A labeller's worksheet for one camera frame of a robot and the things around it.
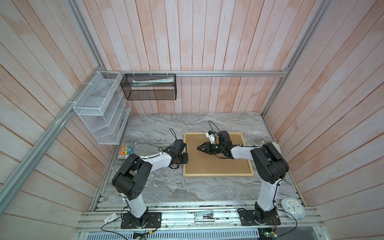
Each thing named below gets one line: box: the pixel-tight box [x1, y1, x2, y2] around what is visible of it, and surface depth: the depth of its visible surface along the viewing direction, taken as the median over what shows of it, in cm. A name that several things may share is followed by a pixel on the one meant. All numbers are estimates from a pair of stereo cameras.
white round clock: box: [281, 197, 306, 220], surface depth 77 cm
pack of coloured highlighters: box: [117, 143, 133, 160], surface depth 100 cm
